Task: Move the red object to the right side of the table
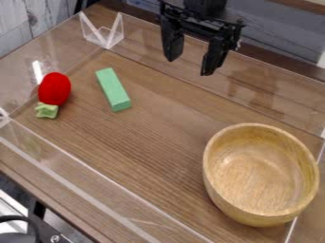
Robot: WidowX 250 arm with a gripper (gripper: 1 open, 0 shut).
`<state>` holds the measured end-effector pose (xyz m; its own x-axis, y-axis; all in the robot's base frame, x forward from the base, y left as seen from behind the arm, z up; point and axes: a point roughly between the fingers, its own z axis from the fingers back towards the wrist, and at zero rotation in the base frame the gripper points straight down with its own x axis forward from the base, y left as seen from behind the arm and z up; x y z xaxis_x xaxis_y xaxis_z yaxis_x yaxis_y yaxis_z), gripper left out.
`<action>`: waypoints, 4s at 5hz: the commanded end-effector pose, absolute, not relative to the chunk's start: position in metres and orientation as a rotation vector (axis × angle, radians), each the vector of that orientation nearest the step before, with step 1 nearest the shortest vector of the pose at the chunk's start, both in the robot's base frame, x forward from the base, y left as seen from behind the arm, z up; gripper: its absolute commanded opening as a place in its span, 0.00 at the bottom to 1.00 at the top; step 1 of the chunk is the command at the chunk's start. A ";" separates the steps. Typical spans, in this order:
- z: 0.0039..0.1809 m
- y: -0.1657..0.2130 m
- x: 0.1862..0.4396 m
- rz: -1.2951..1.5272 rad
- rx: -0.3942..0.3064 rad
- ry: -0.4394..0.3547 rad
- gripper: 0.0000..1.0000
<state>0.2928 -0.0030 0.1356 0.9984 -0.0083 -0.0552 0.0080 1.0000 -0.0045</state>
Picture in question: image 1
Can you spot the clear acrylic tray wall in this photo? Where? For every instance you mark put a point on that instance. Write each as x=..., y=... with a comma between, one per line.
x=119, y=173

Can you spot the green foam block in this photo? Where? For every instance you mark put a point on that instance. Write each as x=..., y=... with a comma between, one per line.
x=114, y=89

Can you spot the wooden bowl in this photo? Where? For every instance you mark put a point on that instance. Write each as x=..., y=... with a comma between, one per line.
x=259, y=173

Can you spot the red plush strawberry toy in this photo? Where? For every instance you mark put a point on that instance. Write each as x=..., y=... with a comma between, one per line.
x=53, y=92

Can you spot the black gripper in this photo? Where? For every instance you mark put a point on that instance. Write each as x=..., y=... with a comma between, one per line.
x=203, y=18

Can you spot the black table leg bracket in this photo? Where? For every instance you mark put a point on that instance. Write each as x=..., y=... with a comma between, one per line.
x=48, y=234

